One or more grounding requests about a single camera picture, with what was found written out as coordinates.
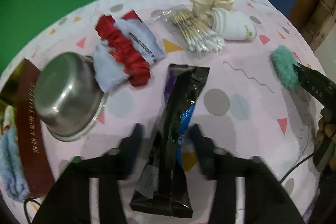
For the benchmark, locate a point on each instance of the steel bowl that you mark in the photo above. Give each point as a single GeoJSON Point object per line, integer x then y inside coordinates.
{"type": "Point", "coordinates": [68, 92]}

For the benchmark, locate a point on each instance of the teal fluffy scrunchie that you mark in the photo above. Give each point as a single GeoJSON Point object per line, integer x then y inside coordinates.
{"type": "Point", "coordinates": [282, 66]}

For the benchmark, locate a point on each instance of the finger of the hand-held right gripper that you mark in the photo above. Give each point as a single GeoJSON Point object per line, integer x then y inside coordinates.
{"type": "Point", "coordinates": [304, 74]}

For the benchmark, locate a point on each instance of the light blue fluffy sock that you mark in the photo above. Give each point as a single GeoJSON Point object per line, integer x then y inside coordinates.
{"type": "Point", "coordinates": [11, 169]}

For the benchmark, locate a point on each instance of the cardboard box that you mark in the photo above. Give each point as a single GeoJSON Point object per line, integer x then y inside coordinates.
{"type": "Point", "coordinates": [328, 19]}

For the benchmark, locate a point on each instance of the black snack packet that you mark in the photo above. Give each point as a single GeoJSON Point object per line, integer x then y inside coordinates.
{"type": "Point", "coordinates": [178, 98]}

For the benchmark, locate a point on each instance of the person's right hand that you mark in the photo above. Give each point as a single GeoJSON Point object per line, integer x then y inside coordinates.
{"type": "Point", "coordinates": [328, 127]}

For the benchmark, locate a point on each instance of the plain white sock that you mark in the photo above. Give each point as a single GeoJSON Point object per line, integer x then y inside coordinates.
{"type": "Point", "coordinates": [233, 26]}

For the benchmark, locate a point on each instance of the red and gold box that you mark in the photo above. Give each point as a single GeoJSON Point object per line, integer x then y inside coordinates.
{"type": "Point", "coordinates": [31, 140]}

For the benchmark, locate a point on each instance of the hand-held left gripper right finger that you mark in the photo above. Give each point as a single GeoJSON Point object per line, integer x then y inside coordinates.
{"type": "Point", "coordinates": [203, 153]}

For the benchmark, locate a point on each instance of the white and red packet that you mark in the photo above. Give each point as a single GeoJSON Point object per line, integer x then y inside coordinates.
{"type": "Point", "coordinates": [143, 39]}

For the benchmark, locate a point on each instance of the red scrunchie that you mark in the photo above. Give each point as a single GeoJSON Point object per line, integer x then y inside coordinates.
{"type": "Point", "coordinates": [123, 48]}

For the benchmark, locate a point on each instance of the white sock red trim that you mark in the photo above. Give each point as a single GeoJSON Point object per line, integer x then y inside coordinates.
{"type": "Point", "coordinates": [9, 116]}

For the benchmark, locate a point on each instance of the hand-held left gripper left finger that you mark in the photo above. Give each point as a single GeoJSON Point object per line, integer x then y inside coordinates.
{"type": "Point", "coordinates": [132, 145]}

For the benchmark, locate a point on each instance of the pack of cotton swabs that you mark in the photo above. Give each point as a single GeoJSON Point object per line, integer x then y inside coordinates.
{"type": "Point", "coordinates": [194, 32]}

